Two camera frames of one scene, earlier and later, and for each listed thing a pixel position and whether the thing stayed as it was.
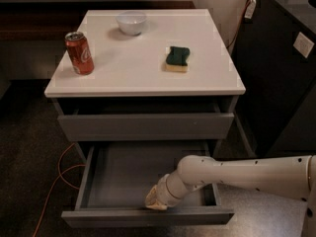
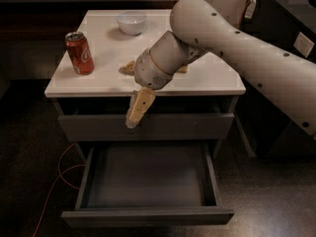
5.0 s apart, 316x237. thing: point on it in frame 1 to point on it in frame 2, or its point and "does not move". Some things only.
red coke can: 79,52 does not move
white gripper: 163,189 to 147,70
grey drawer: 117,180 does not move
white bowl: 130,23 does not move
